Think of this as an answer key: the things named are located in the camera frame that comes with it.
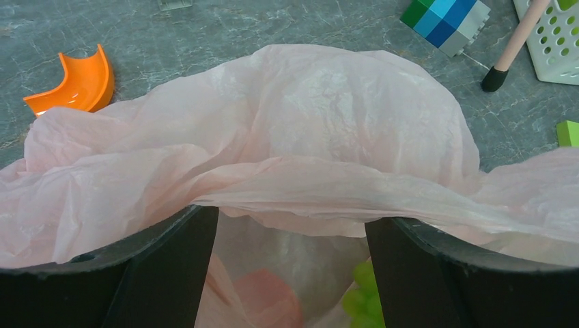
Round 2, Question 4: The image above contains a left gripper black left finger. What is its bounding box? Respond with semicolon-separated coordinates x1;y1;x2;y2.
68;206;221;328

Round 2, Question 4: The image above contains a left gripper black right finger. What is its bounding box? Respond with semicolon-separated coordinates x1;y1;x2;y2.
365;217;578;327

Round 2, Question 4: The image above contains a green fake fruit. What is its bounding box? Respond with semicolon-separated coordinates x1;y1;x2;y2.
341;261;385;328

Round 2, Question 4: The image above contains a pink plastic bag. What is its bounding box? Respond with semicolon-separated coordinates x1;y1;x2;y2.
0;44;579;328

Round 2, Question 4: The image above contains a long light green brick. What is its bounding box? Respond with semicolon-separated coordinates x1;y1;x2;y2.
556;120;579;147

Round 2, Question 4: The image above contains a pink music stand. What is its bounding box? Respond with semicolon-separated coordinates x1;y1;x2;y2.
481;0;551;92

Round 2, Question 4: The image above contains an orange curved toy piece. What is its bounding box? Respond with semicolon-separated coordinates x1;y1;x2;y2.
23;44;115;117

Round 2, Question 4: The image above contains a green blue grey brick stack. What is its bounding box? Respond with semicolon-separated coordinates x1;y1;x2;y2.
400;0;490;57

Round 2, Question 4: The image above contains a white plastic basket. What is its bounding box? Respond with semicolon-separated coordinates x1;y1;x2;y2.
513;0;578;85

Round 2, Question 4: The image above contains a grey toy bar piece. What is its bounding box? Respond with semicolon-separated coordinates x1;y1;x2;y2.
157;0;193;11

